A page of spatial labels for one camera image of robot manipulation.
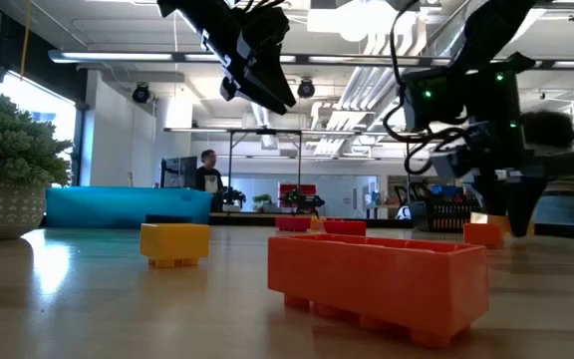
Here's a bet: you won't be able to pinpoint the green plant in white pot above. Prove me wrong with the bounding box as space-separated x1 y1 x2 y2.
0 92 74 243

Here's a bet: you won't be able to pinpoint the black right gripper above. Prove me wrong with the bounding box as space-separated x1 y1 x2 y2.
402 52 542 238

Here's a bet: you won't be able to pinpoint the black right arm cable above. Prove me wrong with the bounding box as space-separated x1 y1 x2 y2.
383 0 470 177

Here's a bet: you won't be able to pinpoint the white ceiling duct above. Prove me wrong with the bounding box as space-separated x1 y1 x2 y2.
311 29 408 157

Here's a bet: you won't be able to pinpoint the small amber block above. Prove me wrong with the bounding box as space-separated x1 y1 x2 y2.
140 222 211 269

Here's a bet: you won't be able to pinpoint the black monitor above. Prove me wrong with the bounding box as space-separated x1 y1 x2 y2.
159 155 199 189

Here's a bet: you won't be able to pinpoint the black station frame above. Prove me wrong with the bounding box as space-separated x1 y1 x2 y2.
226 127 304 215

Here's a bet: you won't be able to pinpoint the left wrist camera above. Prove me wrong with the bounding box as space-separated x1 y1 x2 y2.
236 3 291 61

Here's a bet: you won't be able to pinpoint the black round ceiling camera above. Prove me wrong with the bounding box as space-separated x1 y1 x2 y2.
132 83 151 105
296 78 317 100

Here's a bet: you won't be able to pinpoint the black aluminium table frame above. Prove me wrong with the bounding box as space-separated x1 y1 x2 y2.
209 211 418 229

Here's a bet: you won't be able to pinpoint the small red block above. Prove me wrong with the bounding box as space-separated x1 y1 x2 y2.
323 219 368 237

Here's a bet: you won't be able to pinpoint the person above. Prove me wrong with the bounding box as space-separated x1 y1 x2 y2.
520 110 574 225
195 148 226 213

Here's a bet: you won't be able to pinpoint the red long block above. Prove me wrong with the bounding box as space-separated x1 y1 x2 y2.
274 215 313 233

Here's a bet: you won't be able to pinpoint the orange-red long block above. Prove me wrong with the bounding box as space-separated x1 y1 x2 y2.
266 233 491 349
462 222 506 250

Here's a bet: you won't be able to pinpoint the red storage bins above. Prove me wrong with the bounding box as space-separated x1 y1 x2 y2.
277 182 318 196

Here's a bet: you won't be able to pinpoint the black mesh basket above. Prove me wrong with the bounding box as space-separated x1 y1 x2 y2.
409 198 482 233

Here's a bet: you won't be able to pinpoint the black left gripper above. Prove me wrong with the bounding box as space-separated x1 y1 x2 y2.
194 19 297 116

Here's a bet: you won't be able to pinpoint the amber long block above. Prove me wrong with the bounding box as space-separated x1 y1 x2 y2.
468 211 511 233

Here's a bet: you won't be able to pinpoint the blue plastic bin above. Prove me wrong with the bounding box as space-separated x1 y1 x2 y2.
45 185 213 230

